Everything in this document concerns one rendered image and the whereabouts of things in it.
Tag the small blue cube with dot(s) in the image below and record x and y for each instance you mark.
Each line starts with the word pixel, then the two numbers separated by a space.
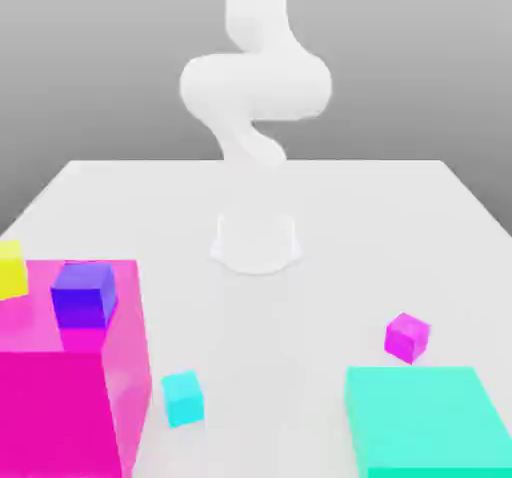
pixel 80 302

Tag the small yellow cube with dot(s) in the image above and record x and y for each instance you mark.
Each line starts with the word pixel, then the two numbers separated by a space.
pixel 11 270

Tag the large pink box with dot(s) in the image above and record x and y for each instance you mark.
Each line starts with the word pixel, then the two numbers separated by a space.
pixel 52 406

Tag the small magenta cube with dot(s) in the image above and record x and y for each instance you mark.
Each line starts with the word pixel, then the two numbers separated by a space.
pixel 406 338

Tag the large turquoise box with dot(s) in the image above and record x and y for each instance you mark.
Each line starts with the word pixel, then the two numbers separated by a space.
pixel 424 414

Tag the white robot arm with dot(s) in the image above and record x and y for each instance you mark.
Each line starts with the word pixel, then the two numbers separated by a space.
pixel 256 86

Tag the small cyan cube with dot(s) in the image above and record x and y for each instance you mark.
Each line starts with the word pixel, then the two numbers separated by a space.
pixel 184 400

